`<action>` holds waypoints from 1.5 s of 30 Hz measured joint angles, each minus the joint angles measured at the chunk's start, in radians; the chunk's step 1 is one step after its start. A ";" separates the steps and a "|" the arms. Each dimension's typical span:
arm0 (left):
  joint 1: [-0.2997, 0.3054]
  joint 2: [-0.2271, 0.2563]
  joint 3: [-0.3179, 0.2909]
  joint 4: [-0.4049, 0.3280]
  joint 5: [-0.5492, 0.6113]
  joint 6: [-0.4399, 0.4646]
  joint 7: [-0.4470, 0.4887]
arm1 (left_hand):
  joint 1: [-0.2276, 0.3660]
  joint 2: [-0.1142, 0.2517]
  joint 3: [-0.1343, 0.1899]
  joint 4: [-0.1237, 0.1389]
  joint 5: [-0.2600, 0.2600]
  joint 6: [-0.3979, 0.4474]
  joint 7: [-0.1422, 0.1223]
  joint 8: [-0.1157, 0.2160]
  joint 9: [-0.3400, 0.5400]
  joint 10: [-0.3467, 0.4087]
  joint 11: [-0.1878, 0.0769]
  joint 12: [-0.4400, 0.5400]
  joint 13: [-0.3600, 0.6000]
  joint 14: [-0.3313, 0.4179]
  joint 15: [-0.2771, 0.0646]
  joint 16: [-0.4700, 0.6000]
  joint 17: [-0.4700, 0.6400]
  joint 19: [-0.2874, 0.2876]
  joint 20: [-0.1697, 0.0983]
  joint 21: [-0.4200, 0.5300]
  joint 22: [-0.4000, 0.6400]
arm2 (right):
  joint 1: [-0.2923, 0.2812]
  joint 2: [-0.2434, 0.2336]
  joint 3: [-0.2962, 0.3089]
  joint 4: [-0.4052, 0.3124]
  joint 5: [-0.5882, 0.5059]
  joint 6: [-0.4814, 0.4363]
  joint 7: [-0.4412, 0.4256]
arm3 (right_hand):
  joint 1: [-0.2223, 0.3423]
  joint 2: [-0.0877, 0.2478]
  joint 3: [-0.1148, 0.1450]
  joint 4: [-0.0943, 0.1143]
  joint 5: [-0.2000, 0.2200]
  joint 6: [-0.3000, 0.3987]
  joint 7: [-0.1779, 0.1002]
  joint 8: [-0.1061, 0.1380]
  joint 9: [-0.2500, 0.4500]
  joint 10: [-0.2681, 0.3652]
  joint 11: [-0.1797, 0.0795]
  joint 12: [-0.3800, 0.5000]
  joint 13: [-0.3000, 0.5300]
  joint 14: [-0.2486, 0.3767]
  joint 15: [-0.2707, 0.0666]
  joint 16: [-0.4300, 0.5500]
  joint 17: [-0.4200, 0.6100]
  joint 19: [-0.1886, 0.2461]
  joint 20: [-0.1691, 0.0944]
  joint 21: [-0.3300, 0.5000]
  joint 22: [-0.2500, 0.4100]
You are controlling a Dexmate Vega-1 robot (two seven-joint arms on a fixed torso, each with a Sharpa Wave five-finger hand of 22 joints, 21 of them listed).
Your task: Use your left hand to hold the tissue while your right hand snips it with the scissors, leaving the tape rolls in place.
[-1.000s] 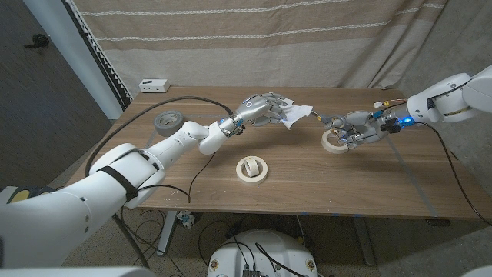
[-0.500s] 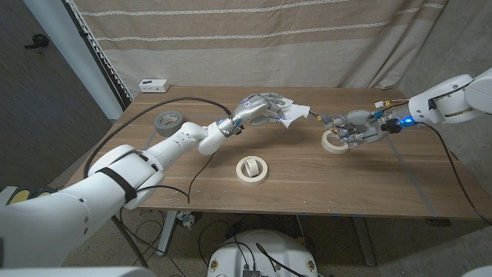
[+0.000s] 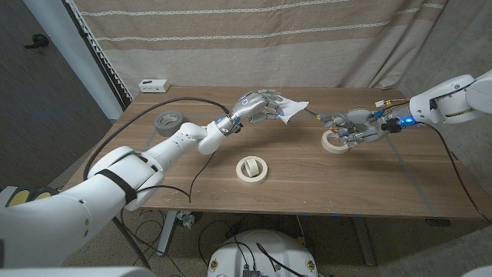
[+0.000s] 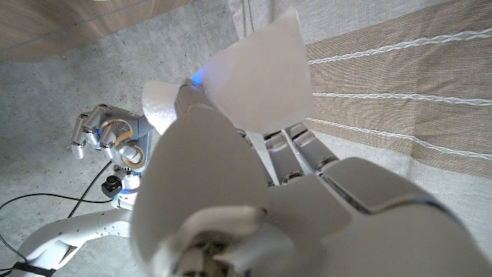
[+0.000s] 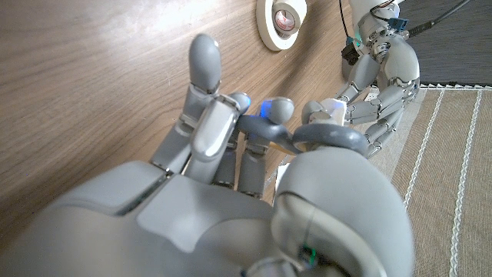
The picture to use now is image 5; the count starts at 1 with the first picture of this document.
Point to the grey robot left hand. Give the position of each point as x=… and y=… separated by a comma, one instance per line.
x=399, y=65

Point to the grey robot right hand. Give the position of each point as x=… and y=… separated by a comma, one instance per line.
x=173, y=223

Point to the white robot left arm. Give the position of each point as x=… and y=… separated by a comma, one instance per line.
x=369, y=11

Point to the small beige masking tape roll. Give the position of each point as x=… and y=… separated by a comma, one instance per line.
x=296, y=11

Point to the large beige masking tape roll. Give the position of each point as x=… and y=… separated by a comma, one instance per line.
x=265, y=27

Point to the beige striped curtain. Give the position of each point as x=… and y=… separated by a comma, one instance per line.
x=442, y=173

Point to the black white zigzag rail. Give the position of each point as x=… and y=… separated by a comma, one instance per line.
x=453, y=86

